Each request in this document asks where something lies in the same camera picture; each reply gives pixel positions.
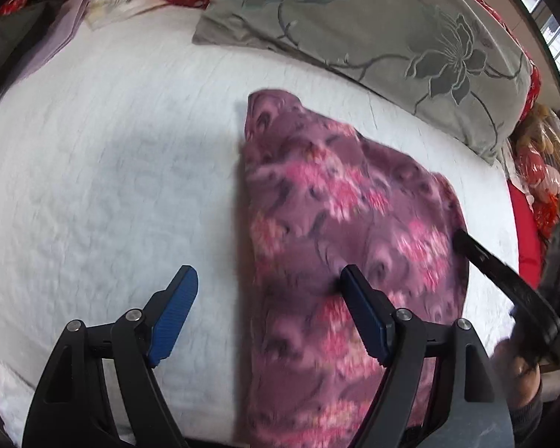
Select purple pink floral garment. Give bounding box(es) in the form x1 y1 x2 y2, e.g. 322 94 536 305
243 90 468 447

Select person's right hand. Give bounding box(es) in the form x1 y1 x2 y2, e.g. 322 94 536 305
491 339 541 411

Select red plush toy pile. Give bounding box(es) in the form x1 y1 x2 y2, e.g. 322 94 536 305
512 103 560 240

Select white quilted bed cover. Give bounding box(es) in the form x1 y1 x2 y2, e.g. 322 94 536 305
0 7 519 442

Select grey floral embroidered pillow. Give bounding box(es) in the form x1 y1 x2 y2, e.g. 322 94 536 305
194 0 539 162

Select white paper sheets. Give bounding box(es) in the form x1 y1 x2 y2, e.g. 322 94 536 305
21 0 168 77

